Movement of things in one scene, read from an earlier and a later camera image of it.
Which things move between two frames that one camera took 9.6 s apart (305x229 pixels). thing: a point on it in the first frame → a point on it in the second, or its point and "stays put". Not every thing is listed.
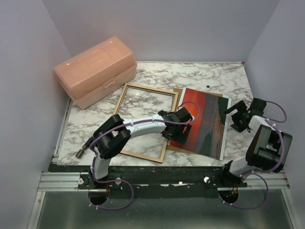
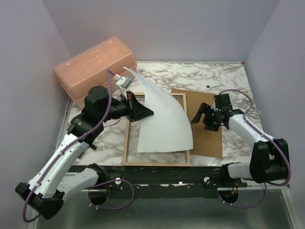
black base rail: x=158 y=181 stays put
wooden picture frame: x=118 y=108 → x=126 y=154
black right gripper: x=241 y=108 → x=206 y=109
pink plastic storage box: x=86 y=76 stays put
